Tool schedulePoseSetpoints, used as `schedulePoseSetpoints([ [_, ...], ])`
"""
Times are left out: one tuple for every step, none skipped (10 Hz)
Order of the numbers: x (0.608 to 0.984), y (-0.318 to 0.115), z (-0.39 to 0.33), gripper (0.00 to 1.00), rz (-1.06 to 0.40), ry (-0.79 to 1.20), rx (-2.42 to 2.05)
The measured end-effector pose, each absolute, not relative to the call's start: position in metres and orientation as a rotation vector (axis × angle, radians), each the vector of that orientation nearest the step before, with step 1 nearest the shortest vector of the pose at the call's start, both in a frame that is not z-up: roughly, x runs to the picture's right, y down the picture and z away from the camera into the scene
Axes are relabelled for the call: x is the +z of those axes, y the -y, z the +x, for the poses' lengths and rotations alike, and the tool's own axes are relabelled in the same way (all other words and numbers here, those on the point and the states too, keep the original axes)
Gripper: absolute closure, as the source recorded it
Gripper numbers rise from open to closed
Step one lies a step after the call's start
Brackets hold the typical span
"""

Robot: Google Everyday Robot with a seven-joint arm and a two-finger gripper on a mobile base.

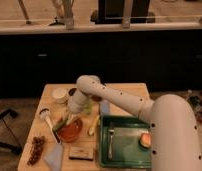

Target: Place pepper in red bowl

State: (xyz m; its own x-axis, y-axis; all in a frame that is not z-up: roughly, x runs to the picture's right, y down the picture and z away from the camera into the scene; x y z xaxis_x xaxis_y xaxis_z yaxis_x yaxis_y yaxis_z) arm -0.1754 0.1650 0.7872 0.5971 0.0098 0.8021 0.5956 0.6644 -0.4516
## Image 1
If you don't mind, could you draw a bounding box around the green tray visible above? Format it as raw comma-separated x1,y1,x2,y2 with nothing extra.
98,116,151,169

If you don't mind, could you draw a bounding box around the green pepper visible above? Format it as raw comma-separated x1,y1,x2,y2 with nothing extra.
52,118,65,132

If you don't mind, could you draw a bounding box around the wooden table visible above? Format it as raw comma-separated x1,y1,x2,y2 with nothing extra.
17,82,153,171

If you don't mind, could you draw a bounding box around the white cup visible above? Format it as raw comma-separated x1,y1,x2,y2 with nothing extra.
52,88,67,104

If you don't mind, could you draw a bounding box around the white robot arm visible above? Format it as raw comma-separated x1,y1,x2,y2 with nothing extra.
68,75,202,171

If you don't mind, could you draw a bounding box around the red bowl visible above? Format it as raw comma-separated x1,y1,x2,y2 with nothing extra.
58,117,83,143

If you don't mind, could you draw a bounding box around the blue cup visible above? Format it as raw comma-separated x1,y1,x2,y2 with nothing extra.
99,100,110,115

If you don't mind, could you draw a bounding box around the orange green fruit toy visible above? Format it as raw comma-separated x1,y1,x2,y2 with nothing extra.
139,133,151,148

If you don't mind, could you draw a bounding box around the grey cloth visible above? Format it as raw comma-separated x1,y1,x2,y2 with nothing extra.
43,144,63,171

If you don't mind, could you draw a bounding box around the black tripod stand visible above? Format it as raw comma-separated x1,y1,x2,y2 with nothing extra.
0,109,23,155

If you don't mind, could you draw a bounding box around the brown sponge block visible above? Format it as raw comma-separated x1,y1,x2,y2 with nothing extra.
69,146,94,161

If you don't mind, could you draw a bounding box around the bunch of red grapes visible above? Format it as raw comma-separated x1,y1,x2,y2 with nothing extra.
27,136,45,165

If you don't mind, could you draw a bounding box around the yellow banana toy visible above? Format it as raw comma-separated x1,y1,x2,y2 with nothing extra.
88,115,100,136

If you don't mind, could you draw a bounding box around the silver fork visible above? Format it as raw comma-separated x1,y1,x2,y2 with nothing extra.
108,129,114,159

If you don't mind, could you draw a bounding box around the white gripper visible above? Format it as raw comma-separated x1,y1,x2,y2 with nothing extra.
64,90,89,125

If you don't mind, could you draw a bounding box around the dark brown small bowl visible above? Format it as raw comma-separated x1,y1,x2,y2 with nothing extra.
68,88,77,96

